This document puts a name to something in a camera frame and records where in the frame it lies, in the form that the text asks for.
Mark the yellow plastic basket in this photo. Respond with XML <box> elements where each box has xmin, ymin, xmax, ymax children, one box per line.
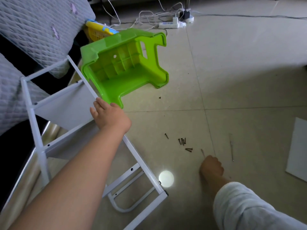
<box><xmin>85</xmin><ymin>20</ymin><xmax>120</xmax><ymax>42</ymax></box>

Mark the tangle of white cables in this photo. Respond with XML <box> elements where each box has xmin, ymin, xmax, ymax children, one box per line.
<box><xmin>103</xmin><ymin>0</ymin><xmax>188</xmax><ymax>29</ymax></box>

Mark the green plastic stool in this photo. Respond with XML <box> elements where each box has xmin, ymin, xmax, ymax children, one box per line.
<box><xmin>80</xmin><ymin>28</ymin><xmax>170</xmax><ymax>109</ymax></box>

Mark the white power strip with plugs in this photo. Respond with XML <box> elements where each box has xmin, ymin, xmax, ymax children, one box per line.
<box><xmin>178</xmin><ymin>9</ymin><xmax>195</xmax><ymax>24</ymax></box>

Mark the long dark cable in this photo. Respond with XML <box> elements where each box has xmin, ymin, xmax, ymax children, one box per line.
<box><xmin>192</xmin><ymin>12</ymin><xmax>307</xmax><ymax>21</ymax></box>

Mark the grey textured furniture cover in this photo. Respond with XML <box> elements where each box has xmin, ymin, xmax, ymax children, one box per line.
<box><xmin>0</xmin><ymin>0</ymin><xmax>97</xmax><ymax>137</ymax></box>

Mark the chrome metal base rail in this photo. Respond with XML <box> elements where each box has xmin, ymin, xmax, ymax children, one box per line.
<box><xmin>0</xmin><ymin>117</ymin><xmax>53</xmax><ymax>228</ymax></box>

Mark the person's left forearm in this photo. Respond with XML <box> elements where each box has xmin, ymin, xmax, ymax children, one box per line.
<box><xmin>10</xmin><ymin>127</ymin><xmax>128</xmax><ymax>230</ymax></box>

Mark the person's white shirt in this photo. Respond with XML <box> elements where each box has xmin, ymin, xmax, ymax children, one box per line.
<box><xmin>212</xmin><ymin>182</ymin><xmax>307</xmax><ymax>230</ymax></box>

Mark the long white power strip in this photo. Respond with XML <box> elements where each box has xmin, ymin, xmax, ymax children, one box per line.
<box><xmin>158</xmin><ymin>18</ymin><xmax>186</xmax><ymax>30</ymax></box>

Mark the person's left hand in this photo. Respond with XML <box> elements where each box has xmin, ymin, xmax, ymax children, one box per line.
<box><xmin>90</xmin><ymin>97</ymin><xmax>132</xmax><ymax>134</ymax></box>

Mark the pile of black screws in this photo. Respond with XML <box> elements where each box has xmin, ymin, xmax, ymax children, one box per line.
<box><xmin>163</xmin><ymin>133</ymin><xmax>194</xmax><ymax>153</ymax></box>

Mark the white wooden board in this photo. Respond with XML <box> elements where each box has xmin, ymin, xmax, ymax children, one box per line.
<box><xmin>45</xmin><ymin>122</ymin><xmax>104</xmax><ymax>160</ymax></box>
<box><xmin>285</xmin><ymin>117</ymin><xmax>307</xmax><ymax>182</ymax></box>
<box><xmin>33</xmin><ymin>81</ymin><xmax>99</xmax><ymax>132</ymax></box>

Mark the white metal frame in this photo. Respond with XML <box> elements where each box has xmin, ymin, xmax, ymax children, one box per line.
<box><xmin>20</xmin><ymin>55</ymin><xmax>169</xmax><ymax>230</ymax></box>
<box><xmin>42</xmin><ymin>119</ymin><xmax>164</xmax><ymax>214</ymax></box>

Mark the person's right hand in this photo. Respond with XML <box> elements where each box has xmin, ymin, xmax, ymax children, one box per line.
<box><xmin>199</xmin><ymin>155</ymin><xmax>225</xmax><ymax>182</ymax></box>

